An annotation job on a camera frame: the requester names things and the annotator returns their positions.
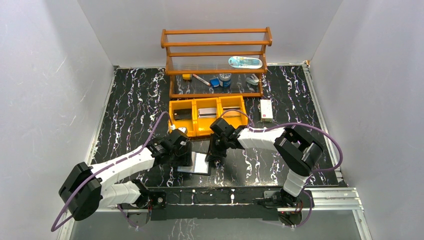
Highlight round tape tin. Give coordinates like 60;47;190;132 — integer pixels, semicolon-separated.
218;73;232;88

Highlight blue blister pack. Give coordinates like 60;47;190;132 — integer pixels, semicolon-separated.
228;56;263;69

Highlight gold cards stack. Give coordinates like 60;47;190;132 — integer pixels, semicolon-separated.
222;106;241;118

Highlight white small box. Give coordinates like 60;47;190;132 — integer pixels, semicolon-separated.
259;99;274;122

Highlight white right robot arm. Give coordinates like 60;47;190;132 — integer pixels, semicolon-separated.
206;117;324;207

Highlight orange wooden shelf rack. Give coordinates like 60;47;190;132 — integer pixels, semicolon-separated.
160;26;273;99

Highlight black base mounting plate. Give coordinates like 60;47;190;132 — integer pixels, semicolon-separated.
117;186;304;222

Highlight right yellow plastic bin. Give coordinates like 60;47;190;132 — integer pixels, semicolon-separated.
218;95;249;129

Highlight red white marker pen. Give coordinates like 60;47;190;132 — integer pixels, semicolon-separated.
192;74;211;87

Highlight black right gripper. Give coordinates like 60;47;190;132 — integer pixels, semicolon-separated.
205;133;230;162

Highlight black cards stack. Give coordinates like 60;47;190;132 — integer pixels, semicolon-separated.
173;108;192;121

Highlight left yellow plastic bin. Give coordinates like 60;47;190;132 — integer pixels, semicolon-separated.
169;99;197;137

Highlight grey stapler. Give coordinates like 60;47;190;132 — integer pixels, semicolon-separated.
245;73;260;86

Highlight yellow plastic bin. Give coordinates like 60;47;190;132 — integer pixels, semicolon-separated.
218;95;249;129
169;99;197;137
194;97;219;137

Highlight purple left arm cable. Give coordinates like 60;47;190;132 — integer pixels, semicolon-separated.
50;111;175;233

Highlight middle yellow plastic bin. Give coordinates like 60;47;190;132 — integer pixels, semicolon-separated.
194;97;219;137

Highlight small yellow object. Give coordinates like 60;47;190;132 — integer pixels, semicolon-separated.
182;73;192;81

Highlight aluminium frame rail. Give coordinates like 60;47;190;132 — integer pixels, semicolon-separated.
58;187;372;240

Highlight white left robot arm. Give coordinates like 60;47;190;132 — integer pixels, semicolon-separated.
58;127;192;221

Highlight silver cards stack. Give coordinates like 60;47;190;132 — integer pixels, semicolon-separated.
197;107;217;119

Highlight black leather card holder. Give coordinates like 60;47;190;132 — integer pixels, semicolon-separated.
177;151;212;176

